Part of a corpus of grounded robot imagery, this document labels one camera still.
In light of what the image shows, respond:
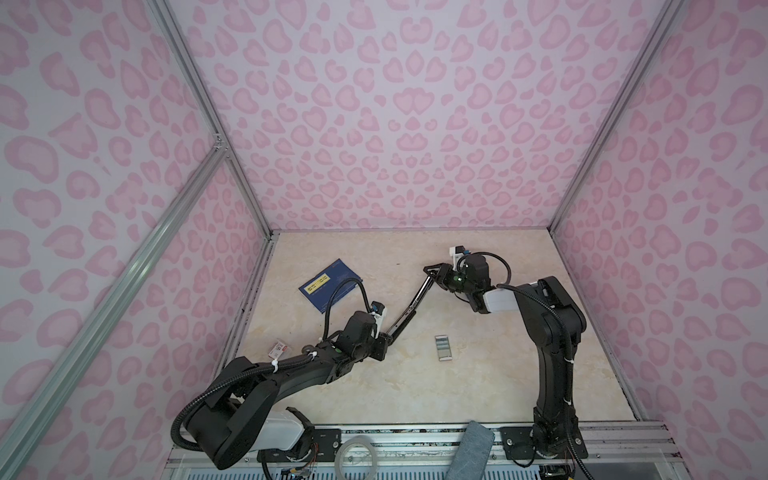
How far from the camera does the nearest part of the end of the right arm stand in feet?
2.70

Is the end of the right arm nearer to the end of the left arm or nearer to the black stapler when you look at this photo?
the black stapler

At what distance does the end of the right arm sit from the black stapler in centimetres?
6

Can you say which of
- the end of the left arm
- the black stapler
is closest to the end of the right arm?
the black stapler

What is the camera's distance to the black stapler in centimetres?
93
